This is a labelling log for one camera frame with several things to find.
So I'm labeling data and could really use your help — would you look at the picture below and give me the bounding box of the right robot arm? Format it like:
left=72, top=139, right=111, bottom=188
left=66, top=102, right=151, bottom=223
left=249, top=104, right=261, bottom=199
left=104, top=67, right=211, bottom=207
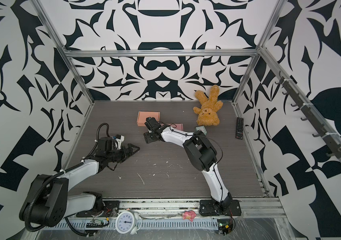
left=144, top=117, right=242, bottom=217

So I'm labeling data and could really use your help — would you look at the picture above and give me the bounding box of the black wall hook rail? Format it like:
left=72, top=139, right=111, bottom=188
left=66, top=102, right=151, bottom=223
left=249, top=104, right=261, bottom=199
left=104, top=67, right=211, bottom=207
left=277, top=76, right=341, bottom=159

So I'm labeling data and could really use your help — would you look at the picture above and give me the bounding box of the black remote control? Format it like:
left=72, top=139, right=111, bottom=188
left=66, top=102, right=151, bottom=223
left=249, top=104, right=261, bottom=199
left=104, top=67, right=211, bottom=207
left=235, top=117, right=243, bottom=140

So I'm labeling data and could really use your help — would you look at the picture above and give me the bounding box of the white round alarm clock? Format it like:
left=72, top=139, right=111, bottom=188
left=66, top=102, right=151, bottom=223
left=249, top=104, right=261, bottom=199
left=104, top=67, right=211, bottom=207
left=115, top=211, right=143, bottom=235

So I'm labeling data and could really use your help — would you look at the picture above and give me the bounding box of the small teal alarm clock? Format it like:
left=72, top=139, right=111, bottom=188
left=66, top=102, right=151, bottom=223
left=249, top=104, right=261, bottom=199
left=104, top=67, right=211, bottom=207
left=195, top=126, right=207, bottom=135

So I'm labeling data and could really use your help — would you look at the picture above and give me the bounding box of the orange cardboard box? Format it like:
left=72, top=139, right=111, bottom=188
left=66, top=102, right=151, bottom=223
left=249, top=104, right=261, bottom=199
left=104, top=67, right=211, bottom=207
left=137, top=111, right=160, bottom=127

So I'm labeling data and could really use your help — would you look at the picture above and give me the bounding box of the left green circuit board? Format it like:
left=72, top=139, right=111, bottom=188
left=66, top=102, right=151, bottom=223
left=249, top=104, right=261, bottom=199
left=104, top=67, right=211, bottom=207
left=86, top=220, right=105, bottom=228

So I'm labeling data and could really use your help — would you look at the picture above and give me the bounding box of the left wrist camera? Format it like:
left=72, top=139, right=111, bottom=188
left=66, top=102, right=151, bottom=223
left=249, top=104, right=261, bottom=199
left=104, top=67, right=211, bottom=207
left=113, top=135, right=125, bottom=150

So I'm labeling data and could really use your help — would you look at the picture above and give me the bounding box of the green circuit board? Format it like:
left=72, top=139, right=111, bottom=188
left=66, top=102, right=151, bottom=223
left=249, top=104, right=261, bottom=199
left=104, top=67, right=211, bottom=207
left=86, top=220, right=105, bottom=228
left=217, top=219, right=235, bottom=236

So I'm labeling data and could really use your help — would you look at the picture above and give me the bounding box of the brown teddy bear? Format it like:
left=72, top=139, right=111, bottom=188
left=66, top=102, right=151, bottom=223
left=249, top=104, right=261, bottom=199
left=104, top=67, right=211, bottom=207
left=193, top=85, right=223, bottom=127

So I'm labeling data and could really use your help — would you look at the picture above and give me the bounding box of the small pink toy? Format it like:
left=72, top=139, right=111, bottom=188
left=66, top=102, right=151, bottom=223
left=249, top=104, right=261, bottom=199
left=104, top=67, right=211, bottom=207
left=182, top=211, right=196, bottom=222

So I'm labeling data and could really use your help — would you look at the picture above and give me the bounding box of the right green circuit board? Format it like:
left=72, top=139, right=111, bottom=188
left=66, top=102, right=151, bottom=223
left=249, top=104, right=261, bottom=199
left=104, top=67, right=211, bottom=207
left=217, top=219, right=235, bottom=236

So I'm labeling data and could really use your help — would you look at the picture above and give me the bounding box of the white slotted cable duct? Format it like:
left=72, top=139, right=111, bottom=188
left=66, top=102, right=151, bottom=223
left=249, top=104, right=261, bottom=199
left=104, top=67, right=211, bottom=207
left=47, top=218, right=219, bottom=231

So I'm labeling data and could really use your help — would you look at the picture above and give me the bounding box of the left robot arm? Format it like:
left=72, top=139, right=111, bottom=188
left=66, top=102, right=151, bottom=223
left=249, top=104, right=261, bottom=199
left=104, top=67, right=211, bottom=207
left=19, top=123, right=140, bottom=232

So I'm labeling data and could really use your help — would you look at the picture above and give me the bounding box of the pink cardboard box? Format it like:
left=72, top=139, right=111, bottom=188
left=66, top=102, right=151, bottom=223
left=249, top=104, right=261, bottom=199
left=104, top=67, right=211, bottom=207
left=161, top=123, right=183, bottom=132

